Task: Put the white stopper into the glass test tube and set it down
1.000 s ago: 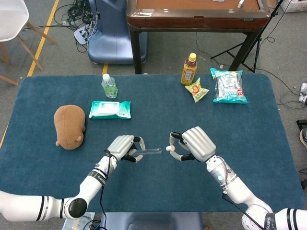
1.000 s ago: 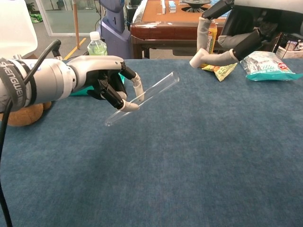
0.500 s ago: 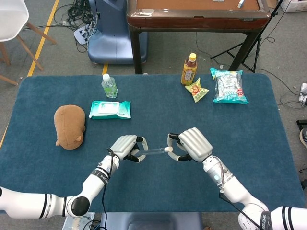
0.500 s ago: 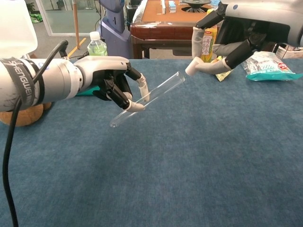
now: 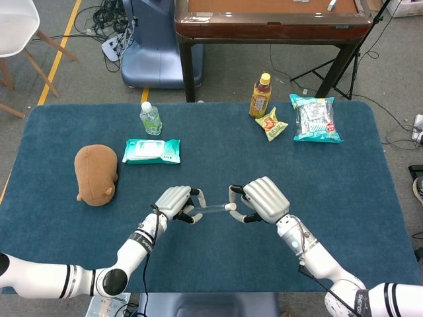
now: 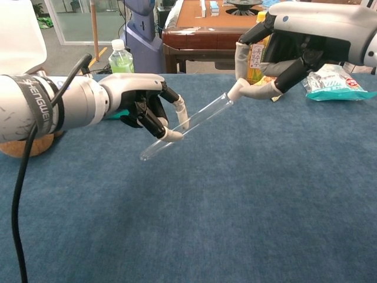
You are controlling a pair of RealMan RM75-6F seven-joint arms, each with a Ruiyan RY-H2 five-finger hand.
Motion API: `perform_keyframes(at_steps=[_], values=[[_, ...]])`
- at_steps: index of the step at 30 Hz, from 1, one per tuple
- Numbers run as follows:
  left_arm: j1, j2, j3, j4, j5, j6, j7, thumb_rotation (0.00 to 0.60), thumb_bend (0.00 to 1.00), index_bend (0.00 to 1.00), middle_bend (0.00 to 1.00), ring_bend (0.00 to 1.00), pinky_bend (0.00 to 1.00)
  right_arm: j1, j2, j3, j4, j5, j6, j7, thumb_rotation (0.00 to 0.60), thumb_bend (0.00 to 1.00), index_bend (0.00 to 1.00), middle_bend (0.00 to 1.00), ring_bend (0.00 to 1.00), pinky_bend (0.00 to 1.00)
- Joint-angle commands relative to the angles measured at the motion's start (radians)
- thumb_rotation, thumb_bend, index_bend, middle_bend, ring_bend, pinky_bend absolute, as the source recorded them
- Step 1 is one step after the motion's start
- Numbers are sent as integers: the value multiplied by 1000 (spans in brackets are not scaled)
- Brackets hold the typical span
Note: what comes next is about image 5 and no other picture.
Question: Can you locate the blue grey robot torso base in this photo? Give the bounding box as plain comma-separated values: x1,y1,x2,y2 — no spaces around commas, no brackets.
137,292,280,317

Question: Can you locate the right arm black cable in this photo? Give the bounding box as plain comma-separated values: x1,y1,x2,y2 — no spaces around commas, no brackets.
297,262,360,314

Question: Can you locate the white chair with wooden legs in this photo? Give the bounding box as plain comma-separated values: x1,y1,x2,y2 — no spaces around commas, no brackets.
0,0,79,119

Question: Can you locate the blue carpet table mat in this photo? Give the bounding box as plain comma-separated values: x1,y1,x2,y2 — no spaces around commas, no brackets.
0,100,403,295

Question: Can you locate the white power strip with plugs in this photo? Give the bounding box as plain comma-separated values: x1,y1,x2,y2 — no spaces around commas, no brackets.
412,114,423,146

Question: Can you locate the brown mahjong table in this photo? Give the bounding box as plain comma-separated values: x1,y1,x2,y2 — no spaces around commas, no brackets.
174,0,375,103

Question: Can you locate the small yellow snack bag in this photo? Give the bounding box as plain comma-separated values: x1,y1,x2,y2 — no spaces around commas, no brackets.
254,106,289,143

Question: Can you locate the black tangled cable bundle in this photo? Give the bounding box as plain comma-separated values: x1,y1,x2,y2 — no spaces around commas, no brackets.
74,0,135,39

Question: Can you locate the green wet wipes pack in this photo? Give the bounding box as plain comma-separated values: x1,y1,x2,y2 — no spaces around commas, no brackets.
122,138,182,166

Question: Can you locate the yellow cap tea bottle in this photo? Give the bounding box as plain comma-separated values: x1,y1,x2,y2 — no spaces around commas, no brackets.
249,73,273,119

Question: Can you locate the clear glass test tube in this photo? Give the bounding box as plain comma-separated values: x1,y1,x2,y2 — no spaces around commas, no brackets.
194,203,232,214

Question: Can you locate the clear green label water bottle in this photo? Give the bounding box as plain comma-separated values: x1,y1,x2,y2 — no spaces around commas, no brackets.
139,101,163,136

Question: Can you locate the brown plush capybara toy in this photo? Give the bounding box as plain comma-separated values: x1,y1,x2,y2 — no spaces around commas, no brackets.
73,144,119,207

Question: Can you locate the large teal snack bag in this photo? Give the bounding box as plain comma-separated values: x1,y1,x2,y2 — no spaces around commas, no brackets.
289,93,344,144

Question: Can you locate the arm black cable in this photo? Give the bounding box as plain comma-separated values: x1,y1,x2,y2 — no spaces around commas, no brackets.
140,203,166,317
297,262,360,314

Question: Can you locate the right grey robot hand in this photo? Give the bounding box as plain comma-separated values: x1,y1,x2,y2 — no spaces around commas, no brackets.
227,176,291,225

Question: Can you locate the clear plastic document bag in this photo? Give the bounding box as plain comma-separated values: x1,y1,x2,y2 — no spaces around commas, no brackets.
88,292,133,317

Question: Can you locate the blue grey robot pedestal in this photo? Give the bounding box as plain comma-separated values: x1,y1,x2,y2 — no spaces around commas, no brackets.
120,0,204,89

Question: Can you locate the black tripod stand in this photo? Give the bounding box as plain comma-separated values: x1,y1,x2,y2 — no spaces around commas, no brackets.
289,0,403,101

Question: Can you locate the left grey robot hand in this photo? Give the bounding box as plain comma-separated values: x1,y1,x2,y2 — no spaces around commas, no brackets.
154,186,208,225

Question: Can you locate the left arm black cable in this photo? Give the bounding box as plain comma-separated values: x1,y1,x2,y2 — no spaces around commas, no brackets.
140,203,166,317

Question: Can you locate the white floor power strip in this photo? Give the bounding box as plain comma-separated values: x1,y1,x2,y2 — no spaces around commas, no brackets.
100,34,133,62

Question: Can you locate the white box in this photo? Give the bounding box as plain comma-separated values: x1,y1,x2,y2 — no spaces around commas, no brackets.
386,0,423,18

